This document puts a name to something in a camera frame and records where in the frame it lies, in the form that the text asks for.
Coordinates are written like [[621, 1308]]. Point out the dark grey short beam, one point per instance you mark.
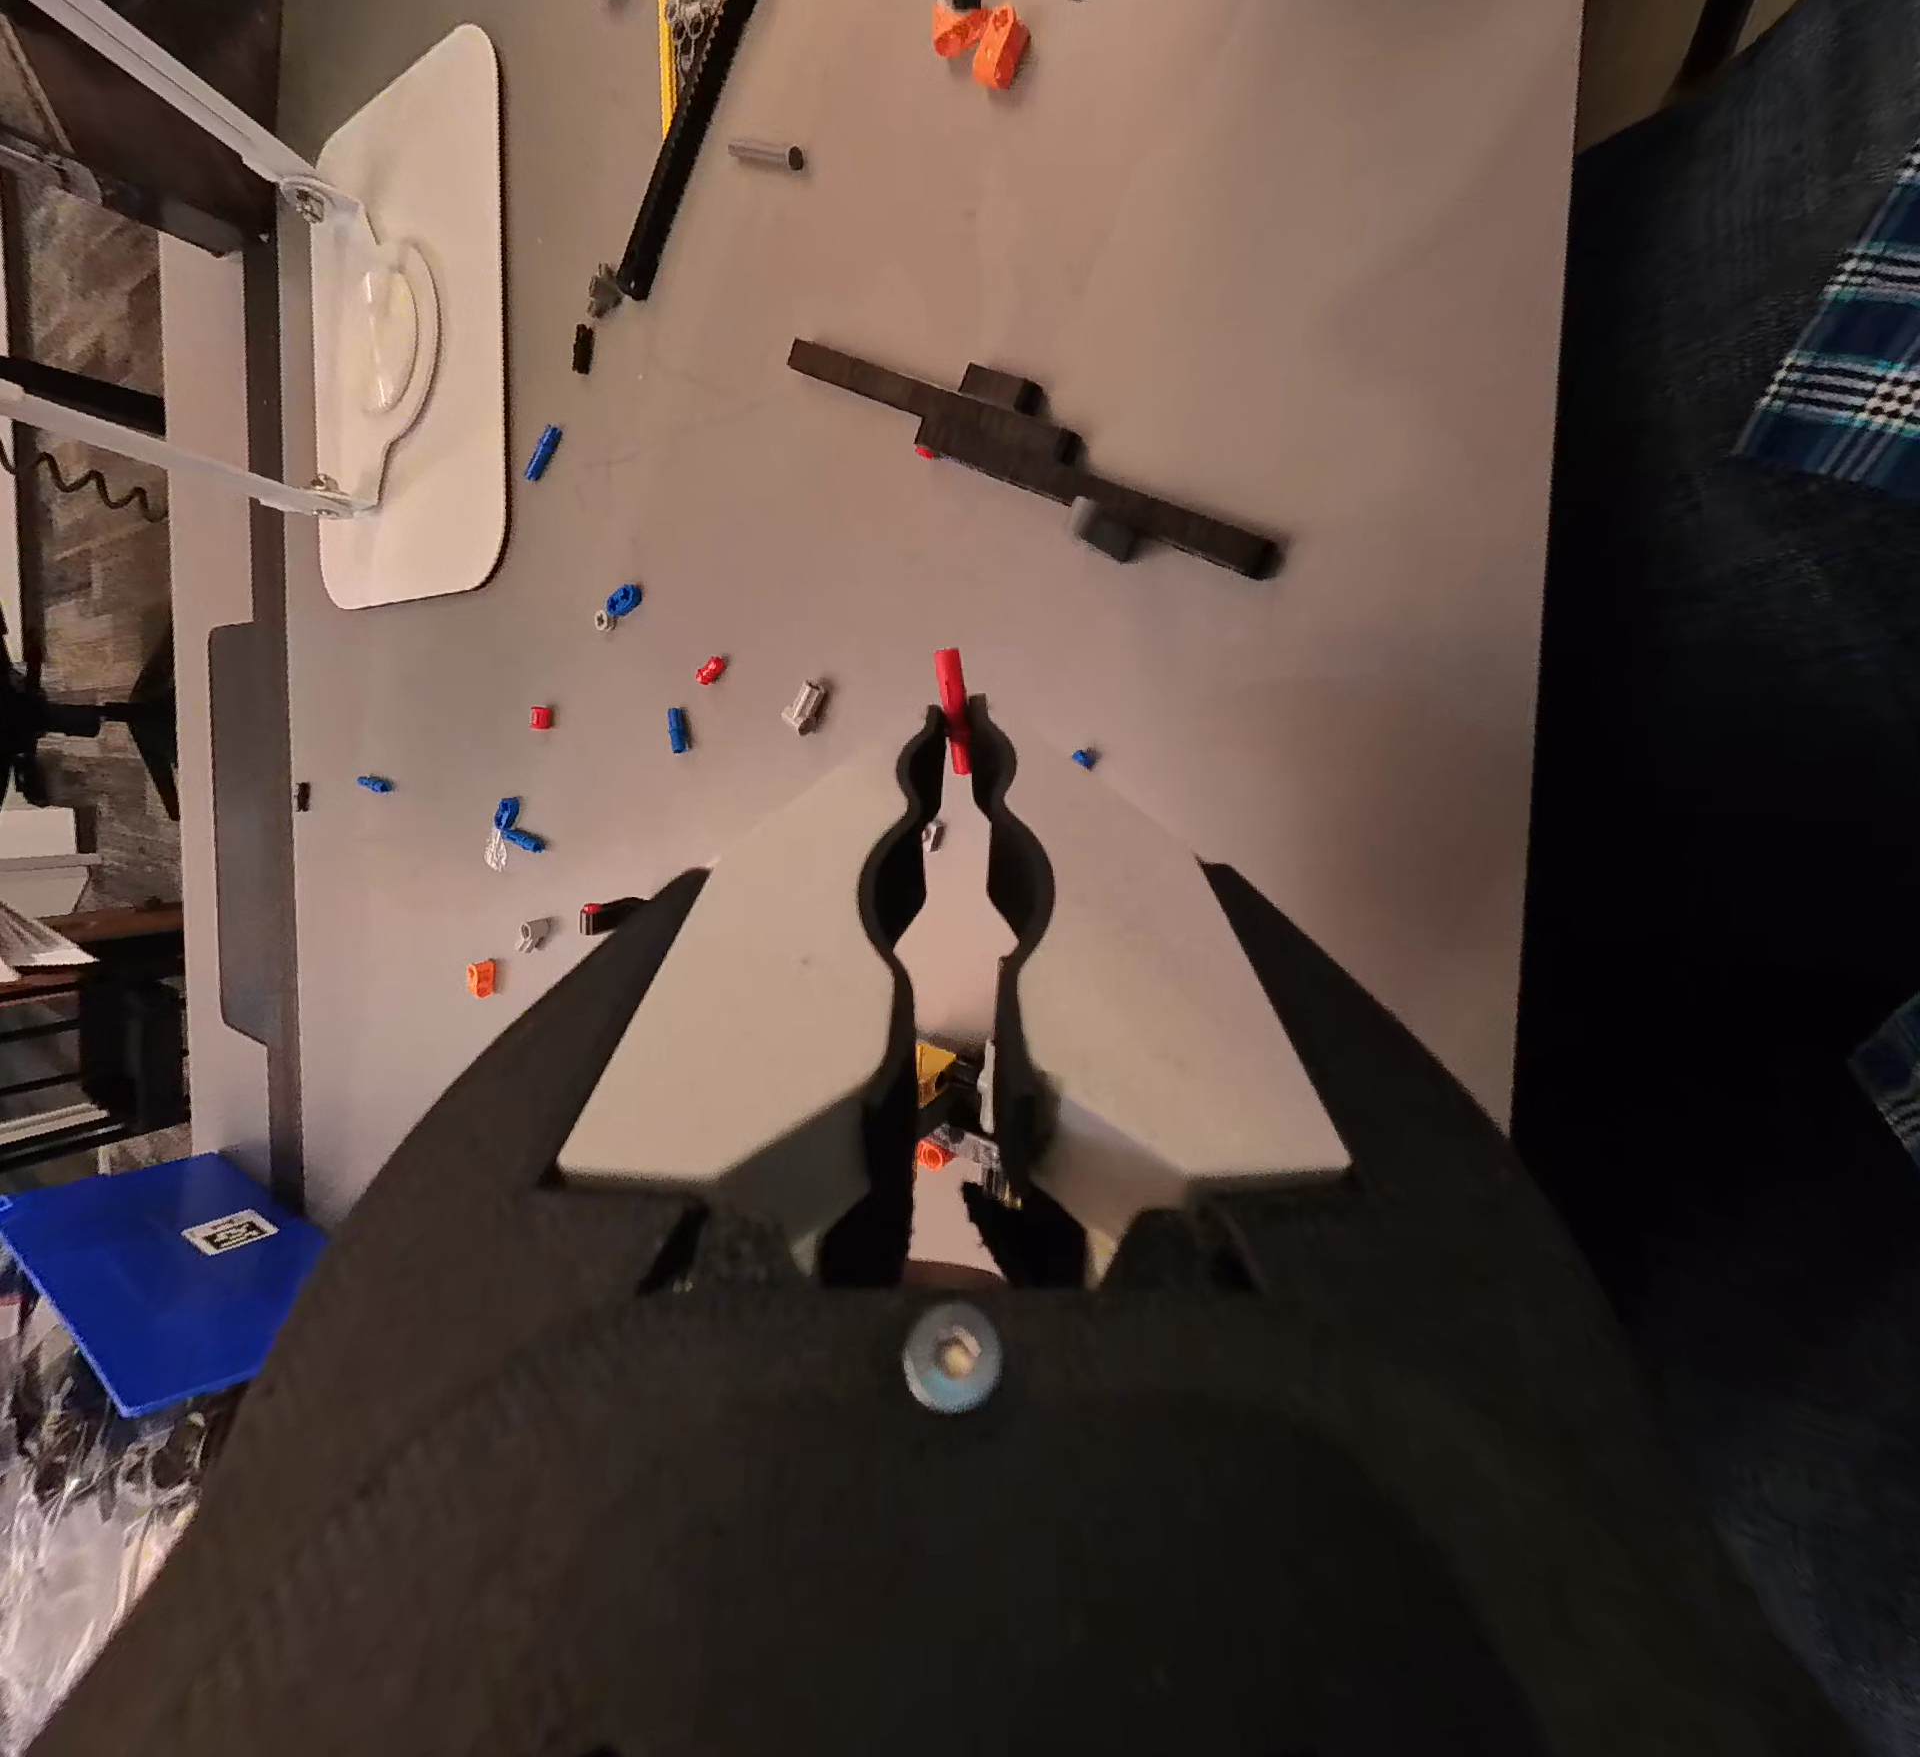
[[1108, 533]]

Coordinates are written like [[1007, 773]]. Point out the clear plastic bags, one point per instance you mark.
[[77, 1562]]

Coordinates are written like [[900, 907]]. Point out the red axle pin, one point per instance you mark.
[[948, 700]]

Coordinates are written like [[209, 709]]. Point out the person's dark jeans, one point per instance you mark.
[[1724, 888]]

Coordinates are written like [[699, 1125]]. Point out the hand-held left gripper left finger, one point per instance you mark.
[[721, 1006]]

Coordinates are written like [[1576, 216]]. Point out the orange connector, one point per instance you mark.
[[1002, 47], [957, 29]]

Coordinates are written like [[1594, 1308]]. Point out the yellow gear assembly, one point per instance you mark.
[[937, 1068]]

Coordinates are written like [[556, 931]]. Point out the dark grey axle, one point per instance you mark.
[[766, 155]]

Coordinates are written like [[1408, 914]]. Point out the yellow long axle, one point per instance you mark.
[[666, 32]]

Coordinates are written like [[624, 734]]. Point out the black frame assembly red pins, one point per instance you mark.
[[609, 914]]

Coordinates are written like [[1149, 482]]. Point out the dark grey angled connector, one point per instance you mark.
[[602, 285]]

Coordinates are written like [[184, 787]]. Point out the light grey small connector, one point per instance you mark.
[[807, 704]]

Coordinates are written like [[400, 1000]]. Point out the blue bin with tag label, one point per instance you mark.
[[152, 1277]]

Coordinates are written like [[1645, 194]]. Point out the white stand base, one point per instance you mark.
[[451, 514]]

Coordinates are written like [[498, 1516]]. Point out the black gear rack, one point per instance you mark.
[[691, 123]]

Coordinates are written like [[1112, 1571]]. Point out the long black beam assembly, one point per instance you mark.
[[1022, 453]]

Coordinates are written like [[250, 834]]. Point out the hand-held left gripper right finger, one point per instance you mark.
[[1170, 1006]]

